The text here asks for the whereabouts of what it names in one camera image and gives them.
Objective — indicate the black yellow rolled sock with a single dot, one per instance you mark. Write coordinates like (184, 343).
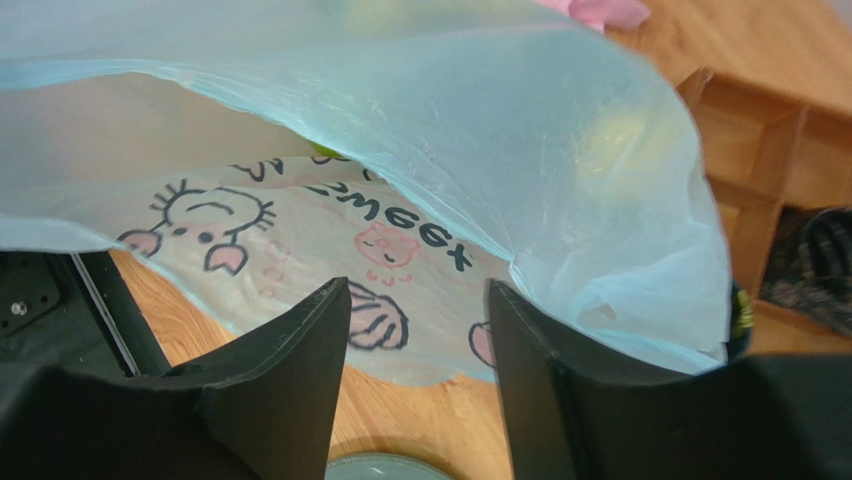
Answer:
(798, 260)

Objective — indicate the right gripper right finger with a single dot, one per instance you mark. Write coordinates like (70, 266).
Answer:
(577, 409)

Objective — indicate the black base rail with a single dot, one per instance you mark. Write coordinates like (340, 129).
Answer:
(75, 311)

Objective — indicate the grey-blue round plate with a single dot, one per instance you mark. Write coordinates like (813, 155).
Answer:
(381, 466)

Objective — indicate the pink cloth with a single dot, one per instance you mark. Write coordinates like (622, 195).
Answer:
(599, 14)

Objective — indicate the wooden compartment tray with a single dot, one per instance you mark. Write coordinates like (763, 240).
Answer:
(765, 152)

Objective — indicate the light blue plastic bag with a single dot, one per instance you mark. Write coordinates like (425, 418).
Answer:
(251, 150)

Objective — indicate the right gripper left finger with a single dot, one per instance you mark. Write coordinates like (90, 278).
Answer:
(259, 407)

